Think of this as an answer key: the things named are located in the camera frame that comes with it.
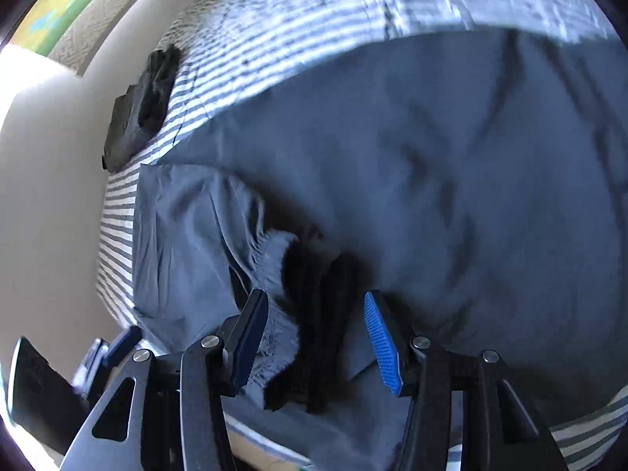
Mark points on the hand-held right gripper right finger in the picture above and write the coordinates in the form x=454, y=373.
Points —
x=385, y=348

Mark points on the landscape wall poster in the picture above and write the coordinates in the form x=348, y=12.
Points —
x=73, y=5

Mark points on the blue white striped quilt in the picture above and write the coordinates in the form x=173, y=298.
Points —
x=294, y=10

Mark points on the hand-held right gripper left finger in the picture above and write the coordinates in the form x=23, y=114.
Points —
x=250, y=338

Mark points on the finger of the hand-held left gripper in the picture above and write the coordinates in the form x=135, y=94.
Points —
x=91, y=365
x=122, y=346

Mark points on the dark grey folded pants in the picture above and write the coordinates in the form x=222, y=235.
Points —
x=140, y=108

